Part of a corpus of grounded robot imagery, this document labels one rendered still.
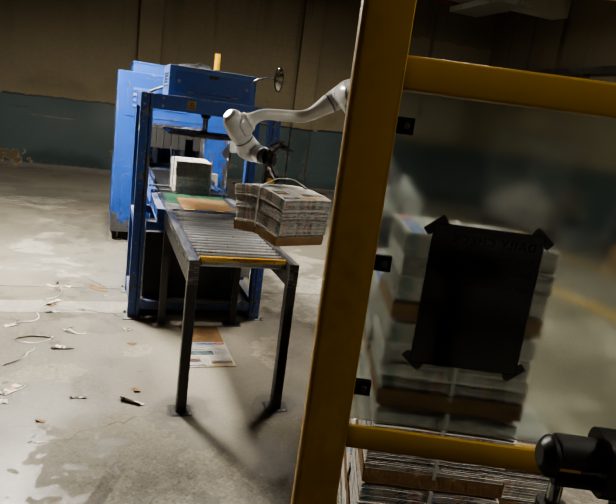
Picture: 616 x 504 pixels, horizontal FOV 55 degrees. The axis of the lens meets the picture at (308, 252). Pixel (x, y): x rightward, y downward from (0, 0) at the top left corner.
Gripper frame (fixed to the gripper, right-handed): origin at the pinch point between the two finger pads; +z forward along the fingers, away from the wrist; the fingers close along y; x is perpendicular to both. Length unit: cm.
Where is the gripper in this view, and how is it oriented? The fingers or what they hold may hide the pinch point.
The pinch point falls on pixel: (287, 164)
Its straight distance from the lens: 280.4
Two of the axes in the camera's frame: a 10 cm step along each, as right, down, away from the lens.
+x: -7.7, 0.7, -6.3
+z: 6.1, 3.3, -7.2
